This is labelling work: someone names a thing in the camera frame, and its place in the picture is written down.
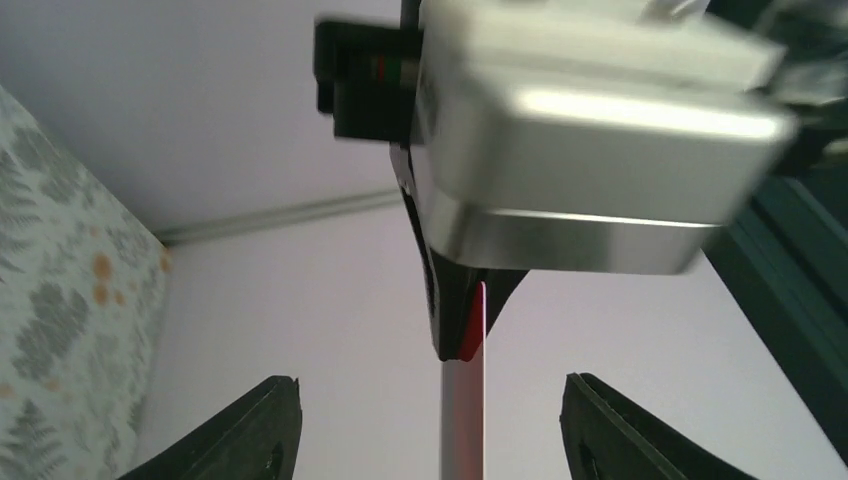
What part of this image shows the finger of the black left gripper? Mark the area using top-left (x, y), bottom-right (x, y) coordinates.
top-left (390, 145), bottom-right (528, 362)

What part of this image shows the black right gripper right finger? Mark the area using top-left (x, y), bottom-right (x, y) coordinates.
top-left (560, 373), bottom-right (755, 480)

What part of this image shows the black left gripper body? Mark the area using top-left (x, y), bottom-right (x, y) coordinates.
top-left (313, 1), bottom-right (423, 143)

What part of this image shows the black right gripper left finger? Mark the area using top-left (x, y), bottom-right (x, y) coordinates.
top-left (120, 376), bottom-right (303, 480)

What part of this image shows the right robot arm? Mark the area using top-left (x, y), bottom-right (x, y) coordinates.
top-left (313, 1), bottom-right (847, 479)

